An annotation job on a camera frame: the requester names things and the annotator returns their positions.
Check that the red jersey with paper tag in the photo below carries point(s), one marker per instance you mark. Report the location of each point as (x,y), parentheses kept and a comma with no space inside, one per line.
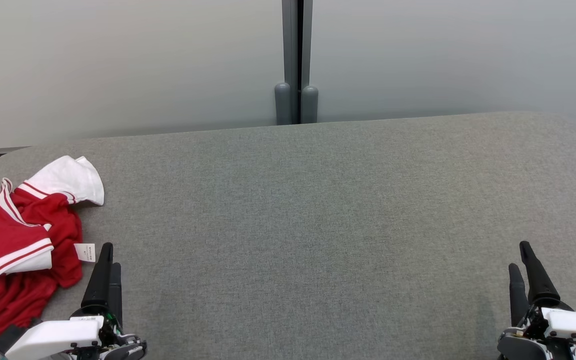
(43,215)

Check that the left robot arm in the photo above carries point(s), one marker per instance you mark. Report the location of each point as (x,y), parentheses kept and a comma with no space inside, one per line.
(8,339)

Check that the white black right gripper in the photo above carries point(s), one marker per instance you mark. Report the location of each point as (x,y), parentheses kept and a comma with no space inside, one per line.
(575,325)

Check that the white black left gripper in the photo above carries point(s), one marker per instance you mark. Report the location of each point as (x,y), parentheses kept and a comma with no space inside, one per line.
(53,337)

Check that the grey rounded partition foot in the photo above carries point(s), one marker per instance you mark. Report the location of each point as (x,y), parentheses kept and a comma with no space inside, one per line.
(309,105)
(283,105)

